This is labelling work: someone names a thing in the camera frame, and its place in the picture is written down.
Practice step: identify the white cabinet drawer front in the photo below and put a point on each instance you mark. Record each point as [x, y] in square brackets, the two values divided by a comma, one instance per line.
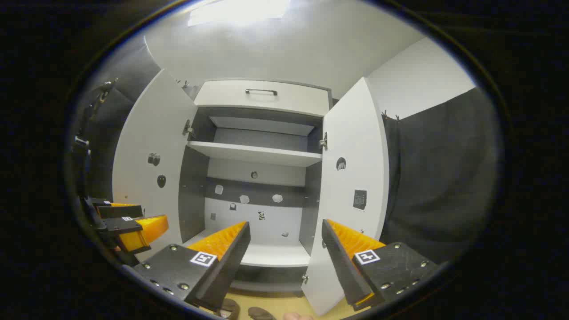
[266, 104]

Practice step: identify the black backdrop cloth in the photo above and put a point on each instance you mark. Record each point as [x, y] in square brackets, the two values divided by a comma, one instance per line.
[444, 178]

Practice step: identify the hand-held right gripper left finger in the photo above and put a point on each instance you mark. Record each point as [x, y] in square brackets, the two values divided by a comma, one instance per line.
[229, 266]

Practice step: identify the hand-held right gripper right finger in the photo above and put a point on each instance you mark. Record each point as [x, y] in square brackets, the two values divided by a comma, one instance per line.
[340, 262]

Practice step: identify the white shoe cabinet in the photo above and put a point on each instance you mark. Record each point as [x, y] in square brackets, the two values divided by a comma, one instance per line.
[258, 222]

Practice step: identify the white cabinet shelf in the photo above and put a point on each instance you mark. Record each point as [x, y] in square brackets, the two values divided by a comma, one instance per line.
[258, 154]

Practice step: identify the white cabinet door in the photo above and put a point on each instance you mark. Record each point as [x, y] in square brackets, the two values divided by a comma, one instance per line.
[355, 142]
[151, 133]

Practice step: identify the metal door hinge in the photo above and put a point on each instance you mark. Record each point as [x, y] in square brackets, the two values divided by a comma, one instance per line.
[188, 129]
[323, 141]

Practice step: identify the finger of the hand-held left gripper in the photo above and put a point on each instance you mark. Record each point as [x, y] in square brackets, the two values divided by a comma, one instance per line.
[146, 231]
[120, 211]

